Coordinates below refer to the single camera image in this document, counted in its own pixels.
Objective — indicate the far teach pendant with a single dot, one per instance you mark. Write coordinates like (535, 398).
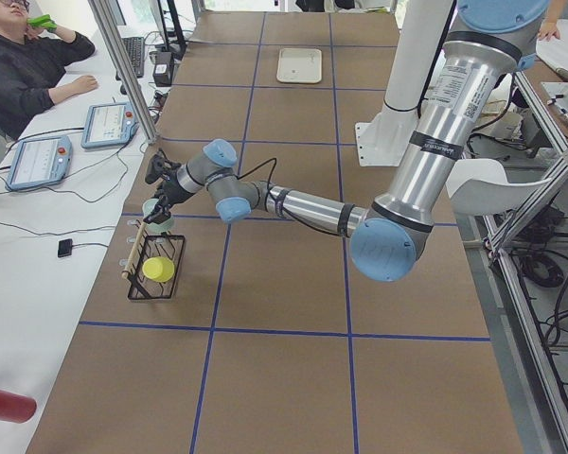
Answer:
(108, 125)

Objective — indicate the teach pendant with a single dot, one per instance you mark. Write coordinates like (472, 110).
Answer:
(108, 125)
(39, 162)

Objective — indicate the small black puck device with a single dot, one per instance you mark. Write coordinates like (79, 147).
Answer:
(65, 247)

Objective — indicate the aluminium frame post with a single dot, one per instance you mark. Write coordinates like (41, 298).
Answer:
(105, 20)

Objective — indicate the near teach pendant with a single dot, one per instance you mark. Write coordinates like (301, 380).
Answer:
(39, 162)

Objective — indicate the yellow cup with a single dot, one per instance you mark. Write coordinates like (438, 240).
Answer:
(159, 269)

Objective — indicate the seated person in black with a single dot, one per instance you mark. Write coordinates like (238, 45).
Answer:
(31, 66)

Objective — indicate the white chair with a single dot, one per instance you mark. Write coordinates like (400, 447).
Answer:
(479, 187)

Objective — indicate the red bottle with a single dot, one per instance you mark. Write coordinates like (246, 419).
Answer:
(16, 408)

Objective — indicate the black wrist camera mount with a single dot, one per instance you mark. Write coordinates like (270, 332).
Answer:
(161, 167)

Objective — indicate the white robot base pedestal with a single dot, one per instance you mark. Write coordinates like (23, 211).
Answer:
(383, 141)

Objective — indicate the cream rabbit tray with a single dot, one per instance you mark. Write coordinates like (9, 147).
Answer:
(299, 65)

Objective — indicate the black keyboard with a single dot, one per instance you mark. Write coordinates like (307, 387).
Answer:
(135, 48)

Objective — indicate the black wire cup rack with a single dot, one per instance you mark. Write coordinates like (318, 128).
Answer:
(144, 245)

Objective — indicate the green cup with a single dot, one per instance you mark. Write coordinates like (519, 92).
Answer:
(157, 216)

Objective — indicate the black small box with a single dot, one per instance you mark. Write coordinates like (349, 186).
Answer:
(163, 69)

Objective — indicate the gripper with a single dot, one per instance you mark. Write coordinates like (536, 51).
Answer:
(170, 191)

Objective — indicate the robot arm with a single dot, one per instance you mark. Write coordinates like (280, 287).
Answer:
(329, 137)

